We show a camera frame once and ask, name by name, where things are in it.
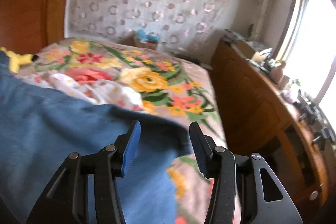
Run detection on pink bottle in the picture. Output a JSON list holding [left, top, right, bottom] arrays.
[[270, 61, 286, 84]]

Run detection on floral bed blanket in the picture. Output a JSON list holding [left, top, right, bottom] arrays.
[[19, 40, 224, 223]]

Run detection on white strawberry print sheet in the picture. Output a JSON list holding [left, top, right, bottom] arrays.
[[15, 69, 144, 111]]

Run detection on light blue denim jeans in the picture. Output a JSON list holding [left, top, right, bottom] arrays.
[[1, 54, 191, 223]]

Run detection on window with wooden frame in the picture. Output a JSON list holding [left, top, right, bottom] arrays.
[[274, 0, 336, 122]]

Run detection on open cardboard box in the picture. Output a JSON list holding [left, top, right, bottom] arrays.
[[234, 40, 256, 59]]

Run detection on wooden side cabinet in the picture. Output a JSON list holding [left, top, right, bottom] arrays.
[[210, 42, 335, 222]]

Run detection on blue item in cardboard box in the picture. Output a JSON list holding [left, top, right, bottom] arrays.
[[133, 28, 159, 51]]

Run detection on brown wooden wardrobe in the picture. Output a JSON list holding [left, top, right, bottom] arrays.
[[0, 0, 79, 49]]

